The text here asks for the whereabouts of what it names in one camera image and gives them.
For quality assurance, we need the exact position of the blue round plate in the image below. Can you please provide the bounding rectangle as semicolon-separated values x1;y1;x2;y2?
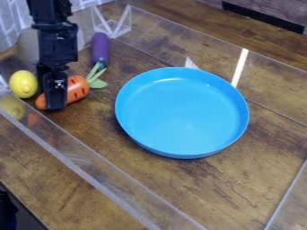
115;67;250;159

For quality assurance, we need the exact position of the clear acrylic enclosure wall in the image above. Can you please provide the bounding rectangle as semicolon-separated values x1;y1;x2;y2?
0;0;307;230

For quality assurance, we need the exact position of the yellow toy lemon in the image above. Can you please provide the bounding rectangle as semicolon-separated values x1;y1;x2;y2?
8;70;39;98

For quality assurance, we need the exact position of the purple toy eggplant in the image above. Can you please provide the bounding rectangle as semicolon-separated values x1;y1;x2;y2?
91;32;111;67

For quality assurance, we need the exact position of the white patterned curtain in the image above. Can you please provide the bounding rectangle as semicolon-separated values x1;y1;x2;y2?
0;0;114;53

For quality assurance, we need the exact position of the black bar in background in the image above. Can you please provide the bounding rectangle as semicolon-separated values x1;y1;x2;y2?
222;0;307;34

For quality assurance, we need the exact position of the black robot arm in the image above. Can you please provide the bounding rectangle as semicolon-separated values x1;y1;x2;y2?
27;0;78;110

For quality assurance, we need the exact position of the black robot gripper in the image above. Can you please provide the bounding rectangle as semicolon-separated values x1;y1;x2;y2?
32;22;78;110

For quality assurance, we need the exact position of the orange toy carrot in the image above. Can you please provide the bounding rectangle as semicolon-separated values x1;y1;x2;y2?
35;60;107;110

